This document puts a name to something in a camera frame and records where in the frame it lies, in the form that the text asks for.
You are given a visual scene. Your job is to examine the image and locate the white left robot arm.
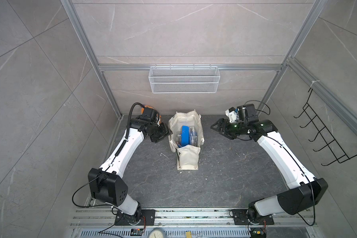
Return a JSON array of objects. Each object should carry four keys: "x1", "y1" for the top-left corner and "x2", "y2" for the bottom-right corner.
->
[{"x1": 88, "y1": 103, "x2": 172, "y2": 216}]

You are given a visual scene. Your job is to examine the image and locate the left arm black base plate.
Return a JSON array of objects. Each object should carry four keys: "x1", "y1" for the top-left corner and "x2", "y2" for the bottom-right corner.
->
[{"x1": 115, "y1": 209, "x2": 156, "y2": 226}]

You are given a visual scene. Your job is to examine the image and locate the beige canvas bag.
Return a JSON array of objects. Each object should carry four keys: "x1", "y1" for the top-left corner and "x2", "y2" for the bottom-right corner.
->
[{"x1": 168, "y1": 110, "x2": 204, "y2": 170}]

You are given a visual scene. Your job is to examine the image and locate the black wire hook rack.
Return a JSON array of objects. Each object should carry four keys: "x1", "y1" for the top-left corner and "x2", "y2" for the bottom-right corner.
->
[{"x1": 293, "y1": 88, "x2": 357, "y2": 167}]

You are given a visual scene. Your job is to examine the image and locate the clear plastic case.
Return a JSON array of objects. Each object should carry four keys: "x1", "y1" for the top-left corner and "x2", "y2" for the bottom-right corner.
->
[{"x1": 189, "y1": 126, "x2": 200, "y2": 147}]

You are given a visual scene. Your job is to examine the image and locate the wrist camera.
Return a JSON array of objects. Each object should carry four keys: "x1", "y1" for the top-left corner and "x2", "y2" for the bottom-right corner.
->
[
  {"x1": 141, "y1": 106, "x2": 160, "y2": 124},
  {"x1": 225, "y1": 104, "x2": 259, "y2": 125}
]

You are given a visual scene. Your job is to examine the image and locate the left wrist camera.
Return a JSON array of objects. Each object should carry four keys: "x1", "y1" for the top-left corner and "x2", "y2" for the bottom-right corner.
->
[{"x1": 141, "y1": 106, "x2": 160, "y2": 124}]

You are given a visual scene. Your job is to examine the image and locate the white wire mesh basket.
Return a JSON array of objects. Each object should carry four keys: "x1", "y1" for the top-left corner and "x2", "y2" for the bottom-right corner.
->
[{"x1": 148, "y1": 66, "x2": 220, "y2": 94}]

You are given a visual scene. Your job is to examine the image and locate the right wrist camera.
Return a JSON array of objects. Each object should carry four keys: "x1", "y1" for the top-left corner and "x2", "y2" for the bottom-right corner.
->
[{"x1": 225, "y1": 104, "x2": 259, "y2": 125}]

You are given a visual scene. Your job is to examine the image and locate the blue compass set case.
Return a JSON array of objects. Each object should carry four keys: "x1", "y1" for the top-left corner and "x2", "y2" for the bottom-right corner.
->
[{"x1": 180, "y1": 126, "x2": 190, "y2": 147}]

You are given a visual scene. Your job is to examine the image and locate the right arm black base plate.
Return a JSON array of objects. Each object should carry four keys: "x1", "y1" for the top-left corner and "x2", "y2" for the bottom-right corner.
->
[{"x1": 229, "y1": 209, "x2": 274, "y2": 225}]

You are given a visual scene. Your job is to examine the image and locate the orange plush shark toy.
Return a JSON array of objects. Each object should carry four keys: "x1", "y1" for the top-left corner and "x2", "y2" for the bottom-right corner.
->
[{"x1": 141, "y1": 105, "x2": 161, "y2": 125}]

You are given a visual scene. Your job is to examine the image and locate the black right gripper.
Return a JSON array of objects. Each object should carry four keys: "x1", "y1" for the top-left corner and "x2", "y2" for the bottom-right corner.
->
[{"x1": 211, "y1": 119, "x2": 247, "y2": 139}]

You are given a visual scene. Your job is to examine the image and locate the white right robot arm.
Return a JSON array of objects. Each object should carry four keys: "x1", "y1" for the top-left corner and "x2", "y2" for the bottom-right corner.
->
[{"x1": 211, "y1": 119, "x2": 328, "y2": 217}]

